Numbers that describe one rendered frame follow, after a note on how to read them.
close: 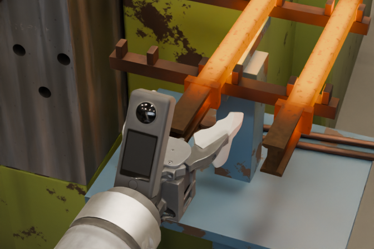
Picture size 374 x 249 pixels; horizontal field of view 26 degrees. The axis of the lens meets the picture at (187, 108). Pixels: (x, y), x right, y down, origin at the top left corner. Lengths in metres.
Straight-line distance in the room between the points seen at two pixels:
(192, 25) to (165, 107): 0.67
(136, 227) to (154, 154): 0.09
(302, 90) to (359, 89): 1.63
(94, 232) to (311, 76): 0.38
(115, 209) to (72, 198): 0.80
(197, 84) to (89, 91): 0.50
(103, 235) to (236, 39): 0.40
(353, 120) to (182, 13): 1.12
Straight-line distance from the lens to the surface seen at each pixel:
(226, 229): 1.21
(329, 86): 1.04
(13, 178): 1.67
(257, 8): 1.18
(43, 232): 1.75
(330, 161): 1.34
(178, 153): 0.92
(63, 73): 1.43
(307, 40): 2.00
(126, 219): 0.83
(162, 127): 0.86
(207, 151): 0.93
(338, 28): 1.15
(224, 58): 1.07
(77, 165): 1.56
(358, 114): 2.55
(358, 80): 2.69
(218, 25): 1.50
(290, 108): 0.97
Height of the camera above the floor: 1.56
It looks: 38 degrees down
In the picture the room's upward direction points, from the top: straight up
